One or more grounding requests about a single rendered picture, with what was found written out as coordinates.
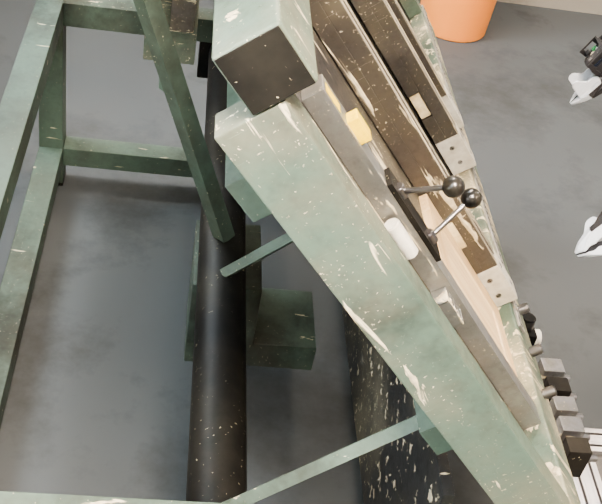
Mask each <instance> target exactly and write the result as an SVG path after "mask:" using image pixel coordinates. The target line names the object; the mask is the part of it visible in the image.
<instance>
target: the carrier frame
mask: <svg viewBox="0 0 602 504"><path fill-rule="evenodd" d="M213 15H214V9H208V8H200V7H199V12H198V25H197V39H196V41H200V45H199V55H198V65H197V77H199V78H208V79H207V98H206V118H205V137H204V139H205V142H206V145H207V148H208V151H209V154H210V158H211V161H212V164H213V167H214V170H215V173H216V177H217V180H218V183H219V186H220V189H221V192H222V195H223V199H224V202H225V205H226V208H227V211H228V214H229V217H230V221H231V224H232V227H233V230H234V233H235V236H234V237H232V238H231V239H230V240H229V241H227V242H224V243H223V242H222V241H220V240H218V239H216V238H214V237H213V236H212V233H211V230H210V227H209V224H208V221H207V218H206V215H205V212H204V209H203V206H202V203H201V214H200V220H197V221H196V228H195V237H194V246H193V255H192V264H191V273H190V284H189V293H188V302H187V317H186V334H185V350H184V361H192V362H193V368H192V388H191V407H190V426H189V446H188V465H187V484H186V501H175V500H156V499H138V498H119V497H101V496H82V495H64V494H45V493H27V492H8V491H0V504H230V503H222V502H224V501H226V500H228V499H230V498H233V497H235V496H237V495H239V494H242V493H244V492H246V491H247V428H246V365H247V366H261V367H275V368H289V369H302V370H311V369H312V366H313V361H314V357H315V353H316V349H317V348H316V336H315V323H314V311H313V298H312V292H308V291H296V290H285V289H273V288H262V262H261V260H260V261H258V262H256V263H254V264H253V265H251V266H249V267H247V268H245V269H243V270H242V271H240V272H238V273H236V274H234V275H231V276H228V277H224V276H222V274H221V272H220V269H222V268H223V267H225V266H227V265H229V264H231V263H232V262H234V261H236V260H238V259H240V258H242V257H243V256H245V255H247V254H249V253H251V252H253V251H254V250H256V249H258V248H260V247H261V226H260V225H249V224H246V213H245V212H244V210H243V209H242V208H241V206H240V205H239V204H238V203H237V201H236V200H235V199H234V198H233V196H232V195H231V194H230V192H229V191H228V190H227V189H226V187H225V162H226V153H225V152H224V150H223V149H222V148H221V147H220V145H219V144H218V143H217V141H216V140H215V138H214V133H215V115H216V114H217V113H219V112H221V111H223V110H225V109H227V80H226V79H225V77H224V76H223V75H222V73H221V72H220V71H219V69H218V68H217V66H216V65H215V64H214V62H213V61H212V58H211V57H212V36H213ZM66 26H70V27H79V28H88V29H96V30H105V31H113V32H122V33H131V34H139V35H144V31H143V28H142V25H141V22H140V19H139V16H138V13H137V11H136V8H135V5H134V2H133V0H36V3H35V6H34V9H33V11H32V14H31V17H30V20H29V23H28V26H27V29H26V31H25V34H24V37H23V40H22V43H21V46H20V49H19V51H18V54H17V57H16V60H15V63H14V66H13V69H12V71H11V74H10V77H9V80H8V83H7V86H6V88H5V91H4V94H3V97H2V100H1V103H0V239H1V235H2V232H3V229H4V225H5V222H6V218H7V215H8V211H9V208H10V205H11V201H12V198H13V194H14V191H15V187H16V184H17V181H18V177H19V174H20V170H21V167H22V164H23V160H24V157H25V153H26V150H27V146H28V143H29V140H30V136H31V133H32V129H33V126H34V123H35V119H36V116H37V112H38V109H39V149H38V152H37V156H36V160H35V163H34V167H33V170H32V174H31V178H30V181H29V185H28V188H27V192H26V196H25V199H24V203H23V207H22V210H21V214H20V217H19V221H18V225H17V228H16V232H15V235H14V239H13V243H12V246H11V250H10V253H9V257H8V261H7V264H6V268H5V272H4V275H3V279H2V282H1V286H0V427H1V422H2V418H3V414H4V410H5V406H6V401H7V397H8V393H9V389H10V385H11V380H12V376H13V372H14V368H15V364H16V359H17V355H18V351H19V347H20V343H21V338H22V334H23V330H24V326H25V322H26V317H27V313H28V309H29V305H30V301H31V296H32V292H33V288H34V284H35V280H36V276H37V271H38V267H39V263H40V259H41V255H42V250H43V246H44V242H45V238H46V234H47V229H48V225H49V221H50V217H51V213H52V208H53V204H54V200H55V196H56V192H57V187H58V185H60V186H63V183H64V179H65V175H66V165H68V166H78V167H88V168H99V169H109V170H119V171H129V172H140V173H150V174H160V175H170V176H181V177H191V178H193V176H192V173H191V171H190V168H189V165H188V162H187V159H186V156H185V153H184V150H183V148H181V147H171V146H161V145H151V144H141V143H132V142H122V141H112V140H102V139H92V138H82V137H73V136H66ZM342 312H343V321H344V330H345V339H346V348H347V357H348V365H349V374H350V383H351V392H352V401H353V410H354V419H355V428H356V437H357V441H359V440H361V439H363V438H366V437H368V436H370V435H372V434H374V433H377V432H379V431H381V430H383V429H385V428H388V427H390V426H392V425H394V424H397V423H399V422H401V421H403V420H405V419H408V418H410V417H412V416H414V415H416V412H415V406H414V400H413V397H412V395H411V394H410V393H409V392H408V390H407V389H406V388H405V386H404V385H403V384H402V382H401V381H400V380H399V379H398V377H397V376H396V375H395V373H394V372H393V371H392V369H391V368H390V367H389V366H388V364H387V363H386V362H385V360H384V359H383V358H382V356H381V355H380V354H379V352H378V351H377V350H376V349H375V347H374V346H373V345H372V343H371V342H370V341H369V339H368V338H367V337H366V336H365V334H364V333H363V332H362V330H361V329H360V328H359V326H358V325H357V324H356V323H355V321H354V320H353V319H352V317H351V316H350V315H349V313H348V312H347V311H346V309H345V308H344V307H343V306H342ZM359 464H360V473H361V482H362V491H363V499H364V504H453V503H452V502H453V500H454V497H455V491H454V486H453V481H452V476H451V471H450V466H449V461H448V456H447V452H445V453H442V454H439V455H436V453H435V452H434V451H433V449H432V448H431V447H430V446H429V444H428V443H427V442H426V441H425V439H424V438H423V437H422V436H421V434H420V433H419V430H416V431H414V432H412V433H410V434H407V435H405V436H403V437H401V438H399V439H396V440H394V441H392V442H390V443H387V444H385V445H383V446H381V447H378V448H376V449H374V450H372V451H369V452H367V453H365V454H363V455H360V456H359Z"/></svg>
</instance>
